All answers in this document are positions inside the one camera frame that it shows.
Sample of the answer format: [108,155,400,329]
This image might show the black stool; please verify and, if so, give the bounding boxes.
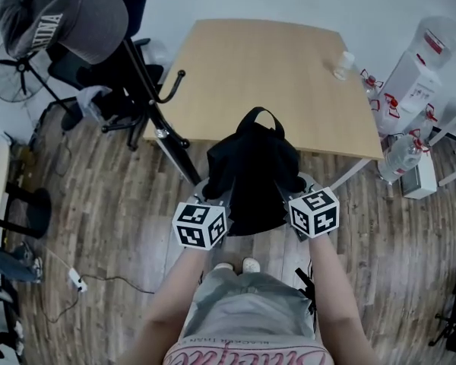
[0,182,53,240]

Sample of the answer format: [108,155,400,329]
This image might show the small clear plastic bottle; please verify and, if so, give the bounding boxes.
[333,50,356,81]

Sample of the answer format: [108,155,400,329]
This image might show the grey cloth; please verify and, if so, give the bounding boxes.
[75,85,114,118]

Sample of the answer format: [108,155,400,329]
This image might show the white box appliance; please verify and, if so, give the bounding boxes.
[400,151,439,200]

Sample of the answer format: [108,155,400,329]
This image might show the person's left forearm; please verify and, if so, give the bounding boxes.
[131,246,214,365]

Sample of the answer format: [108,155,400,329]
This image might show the person's right forearm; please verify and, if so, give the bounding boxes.
[309,235,372,365]

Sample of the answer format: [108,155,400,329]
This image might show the grey baseball cap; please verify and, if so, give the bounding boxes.
[0,0,130,66]

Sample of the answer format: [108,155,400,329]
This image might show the black standing fan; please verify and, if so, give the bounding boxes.
[0,42,51,104]

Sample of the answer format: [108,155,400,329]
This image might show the black floor cable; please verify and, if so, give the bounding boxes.
[41,275,157,325]

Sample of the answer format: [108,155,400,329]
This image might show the black office chair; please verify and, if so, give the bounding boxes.
[47,38,165,152]

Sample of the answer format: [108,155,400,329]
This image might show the navy baseball cap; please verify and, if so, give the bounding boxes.
[127,0,165,40]

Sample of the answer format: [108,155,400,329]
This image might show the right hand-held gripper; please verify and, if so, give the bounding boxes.
[276,173,341,243]

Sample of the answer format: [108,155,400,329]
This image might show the large clear water jug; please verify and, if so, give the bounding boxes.
[408,15,456,71]

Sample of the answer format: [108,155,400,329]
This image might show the light wooden table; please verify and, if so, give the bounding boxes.
[142,19,385,189]

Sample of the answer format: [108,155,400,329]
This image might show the red-handled water bottle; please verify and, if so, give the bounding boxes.
[369,93,401,137]
[377,129,429,183]
[405,103,439,144]
[359,68,384,103]

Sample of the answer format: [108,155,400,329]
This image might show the black backpack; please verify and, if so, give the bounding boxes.
[206,106,301,237]

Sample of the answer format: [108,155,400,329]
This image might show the person's right white shoe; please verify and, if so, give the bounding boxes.
[242,256,261,275]

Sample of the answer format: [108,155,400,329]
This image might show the white power strip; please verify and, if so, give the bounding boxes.
[68,267,89,294]

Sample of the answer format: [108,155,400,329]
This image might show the white water dispenser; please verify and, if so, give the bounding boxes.
[379,49,445,114]

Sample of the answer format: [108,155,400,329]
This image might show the black coat rack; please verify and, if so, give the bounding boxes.
[121,36,203,186]

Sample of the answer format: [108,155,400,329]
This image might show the person's grey trousers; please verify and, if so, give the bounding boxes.
[192,267,317,342]

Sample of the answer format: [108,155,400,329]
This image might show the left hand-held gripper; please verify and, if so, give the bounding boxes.
[172,179,235,251]

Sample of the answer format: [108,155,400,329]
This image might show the person's white printed shirt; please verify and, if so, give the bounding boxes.
[163,332,334,365]

